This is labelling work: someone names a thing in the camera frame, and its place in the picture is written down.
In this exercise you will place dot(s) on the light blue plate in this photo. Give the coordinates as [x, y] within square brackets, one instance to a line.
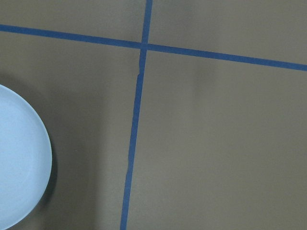
[25, 158]

